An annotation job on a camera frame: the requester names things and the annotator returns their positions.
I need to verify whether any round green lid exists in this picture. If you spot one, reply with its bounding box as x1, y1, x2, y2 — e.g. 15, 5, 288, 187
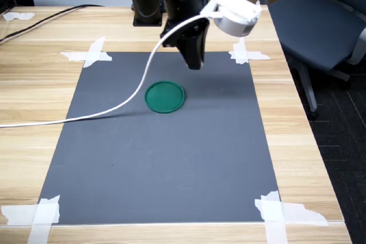
144, 80, 186, 115

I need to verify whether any white tape cross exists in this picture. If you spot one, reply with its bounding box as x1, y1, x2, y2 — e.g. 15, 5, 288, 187
228, 37, 271, 65
254, 190, 329, 244
59, 37, 113, 69
1, 194, 61, 244

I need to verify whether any grey office chair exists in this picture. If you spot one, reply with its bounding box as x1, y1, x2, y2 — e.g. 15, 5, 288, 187
256, 0, 366, 121

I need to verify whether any dark grey mat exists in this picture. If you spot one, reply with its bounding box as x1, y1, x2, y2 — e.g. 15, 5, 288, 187
37, 51, 283, 225

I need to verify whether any small white tape scrap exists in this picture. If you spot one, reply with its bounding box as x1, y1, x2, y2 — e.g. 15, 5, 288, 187
2, 12, 36, 22

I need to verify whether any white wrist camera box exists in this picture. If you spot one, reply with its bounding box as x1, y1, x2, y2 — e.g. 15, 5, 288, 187
199, 0, 263, 38

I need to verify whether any white camera cable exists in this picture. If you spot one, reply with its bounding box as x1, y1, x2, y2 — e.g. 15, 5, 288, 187
0, 15, 211, 129

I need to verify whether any black cable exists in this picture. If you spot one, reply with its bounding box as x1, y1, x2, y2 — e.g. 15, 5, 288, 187
0, 4, 102, 45

